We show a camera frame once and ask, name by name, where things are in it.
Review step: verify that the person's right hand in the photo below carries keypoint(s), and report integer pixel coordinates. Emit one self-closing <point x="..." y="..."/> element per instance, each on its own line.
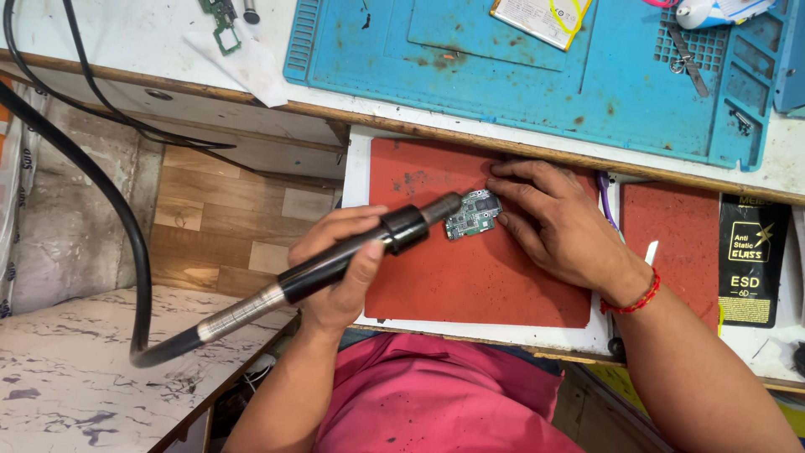
<point x="566" y="233"/>

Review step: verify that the person's left hand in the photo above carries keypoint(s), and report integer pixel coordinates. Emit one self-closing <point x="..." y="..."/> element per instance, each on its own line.
<point x="336" y="302"/>

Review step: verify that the green phone circuit board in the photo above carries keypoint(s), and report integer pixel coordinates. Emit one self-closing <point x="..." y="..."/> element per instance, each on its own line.
<point x="473" y="217"/>

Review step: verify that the purple plastic tool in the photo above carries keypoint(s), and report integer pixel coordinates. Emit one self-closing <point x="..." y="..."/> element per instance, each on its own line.
<point x="605" y="201"/>

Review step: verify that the small white blade tool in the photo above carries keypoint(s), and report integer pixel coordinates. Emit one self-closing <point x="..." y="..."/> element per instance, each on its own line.
<point x="651" y="253"/>

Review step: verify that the narrow red rubber mat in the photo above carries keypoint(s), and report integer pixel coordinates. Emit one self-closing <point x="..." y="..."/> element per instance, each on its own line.
<point x="673" y="233"/>

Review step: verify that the large red rubber mat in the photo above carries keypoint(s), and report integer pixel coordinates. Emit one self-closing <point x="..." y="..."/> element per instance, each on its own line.
<point x="465" y="286"/>

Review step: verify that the pink shirt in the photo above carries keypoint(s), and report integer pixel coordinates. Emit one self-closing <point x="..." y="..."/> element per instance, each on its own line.
<point x="440" y="402"/>

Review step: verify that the blue silicone repair mat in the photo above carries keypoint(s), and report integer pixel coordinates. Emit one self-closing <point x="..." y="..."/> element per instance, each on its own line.
<point x="503" y="94"/>

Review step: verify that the black glossy packet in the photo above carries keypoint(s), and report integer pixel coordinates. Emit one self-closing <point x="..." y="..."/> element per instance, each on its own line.
<point x="751" y="277"/>

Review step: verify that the small metal screws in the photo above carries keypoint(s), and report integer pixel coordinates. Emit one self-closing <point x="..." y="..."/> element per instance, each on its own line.
<point x="741" y="121"/>

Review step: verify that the metal tweezers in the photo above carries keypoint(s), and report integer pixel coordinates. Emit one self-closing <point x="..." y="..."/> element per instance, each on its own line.
<point x="688" y="63"/>

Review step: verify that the white phone battery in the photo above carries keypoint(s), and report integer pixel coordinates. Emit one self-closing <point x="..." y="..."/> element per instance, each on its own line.
<point x="534" y="19"/>

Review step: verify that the white tissue paper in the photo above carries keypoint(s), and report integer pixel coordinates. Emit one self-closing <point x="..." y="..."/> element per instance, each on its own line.
<point x="251" y="66"/>

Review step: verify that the white blue bottle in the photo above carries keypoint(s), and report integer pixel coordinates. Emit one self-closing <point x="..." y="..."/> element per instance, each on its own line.
<point x="710" y="12"/>

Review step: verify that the white marbled side table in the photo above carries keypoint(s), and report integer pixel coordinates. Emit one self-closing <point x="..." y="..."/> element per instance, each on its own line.
<point x="82" y="390"/>

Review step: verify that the silver drawer lock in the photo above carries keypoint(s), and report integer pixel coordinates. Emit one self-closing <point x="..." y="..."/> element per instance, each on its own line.
<point x="158" y="95"/>

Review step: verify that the small black cylinder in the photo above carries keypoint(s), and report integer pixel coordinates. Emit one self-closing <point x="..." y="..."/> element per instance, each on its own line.
<point x="251" y="11"/>

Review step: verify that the white plastic bag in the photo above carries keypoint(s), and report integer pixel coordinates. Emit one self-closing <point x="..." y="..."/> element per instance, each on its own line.
<point x="12" y="189"/>

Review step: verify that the small green board frame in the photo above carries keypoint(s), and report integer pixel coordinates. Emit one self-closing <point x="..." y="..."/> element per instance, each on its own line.
<point x="221" y="16"/>

